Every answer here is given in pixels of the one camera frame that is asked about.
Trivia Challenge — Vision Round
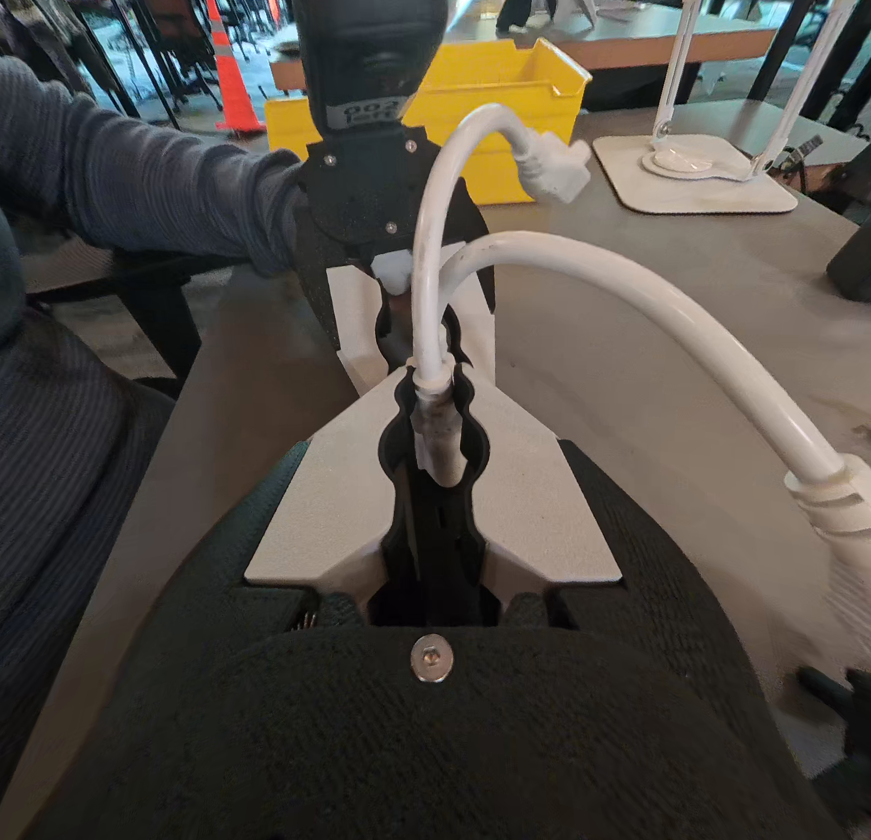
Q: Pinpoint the person's dark ribbed sweater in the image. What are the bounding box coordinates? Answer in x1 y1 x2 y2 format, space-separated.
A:
0 207 179 786

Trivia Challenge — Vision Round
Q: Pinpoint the yellow plastic bin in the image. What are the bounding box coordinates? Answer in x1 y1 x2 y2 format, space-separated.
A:
264 37 593 205

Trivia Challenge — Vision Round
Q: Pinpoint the orange traffic cone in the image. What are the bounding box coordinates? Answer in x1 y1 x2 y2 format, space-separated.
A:
204 0 268 134

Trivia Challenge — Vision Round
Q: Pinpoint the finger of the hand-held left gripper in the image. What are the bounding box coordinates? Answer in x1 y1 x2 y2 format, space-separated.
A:
441 241 498 386
327 263 411 397

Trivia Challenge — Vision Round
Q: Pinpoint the hanging dark jacket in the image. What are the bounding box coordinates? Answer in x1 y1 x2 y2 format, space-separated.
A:
0 0 93 95

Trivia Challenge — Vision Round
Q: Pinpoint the white angled power plug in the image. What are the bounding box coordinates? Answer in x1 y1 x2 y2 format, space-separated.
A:
512 135 592 206

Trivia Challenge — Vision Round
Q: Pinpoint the thin white power cable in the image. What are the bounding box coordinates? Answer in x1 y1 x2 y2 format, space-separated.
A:
408 103 538 494

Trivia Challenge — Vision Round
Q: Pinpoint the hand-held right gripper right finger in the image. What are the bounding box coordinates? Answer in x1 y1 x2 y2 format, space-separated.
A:
452 369 624 624

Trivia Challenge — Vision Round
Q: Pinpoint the black clamp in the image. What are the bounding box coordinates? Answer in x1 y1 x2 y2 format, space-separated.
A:
795 663 871 790

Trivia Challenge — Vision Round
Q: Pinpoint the white desk stand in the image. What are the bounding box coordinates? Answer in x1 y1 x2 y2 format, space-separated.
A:
592 0 871 215

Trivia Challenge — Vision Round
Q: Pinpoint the brown office chair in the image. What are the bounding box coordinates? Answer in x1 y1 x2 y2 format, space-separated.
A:
144 0 213 109

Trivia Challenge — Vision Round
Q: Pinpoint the small white plastic piece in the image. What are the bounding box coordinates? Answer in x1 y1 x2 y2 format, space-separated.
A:
371 249 413 294

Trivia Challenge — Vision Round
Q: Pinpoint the thick white power cable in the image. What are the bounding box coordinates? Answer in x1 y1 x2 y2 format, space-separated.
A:
439 233 848 494

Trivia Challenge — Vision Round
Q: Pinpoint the wood-edged grey table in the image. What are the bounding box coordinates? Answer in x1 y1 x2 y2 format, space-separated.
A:
269 0 780 93

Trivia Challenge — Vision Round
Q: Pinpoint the black rounded object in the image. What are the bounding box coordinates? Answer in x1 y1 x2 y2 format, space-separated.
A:
825 226 871 303

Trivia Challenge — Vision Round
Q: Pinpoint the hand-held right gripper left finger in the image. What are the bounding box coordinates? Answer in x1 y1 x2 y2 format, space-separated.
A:
244 367 426 626

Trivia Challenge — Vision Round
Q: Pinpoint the person's left forearm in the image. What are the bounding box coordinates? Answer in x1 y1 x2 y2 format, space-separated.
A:
0 56 310 277

